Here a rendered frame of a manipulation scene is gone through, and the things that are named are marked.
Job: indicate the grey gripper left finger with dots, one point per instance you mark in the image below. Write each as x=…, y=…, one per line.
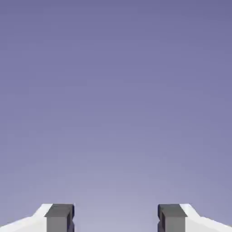
x=57, y=221

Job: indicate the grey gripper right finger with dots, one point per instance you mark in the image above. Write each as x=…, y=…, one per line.
x=174, y=221

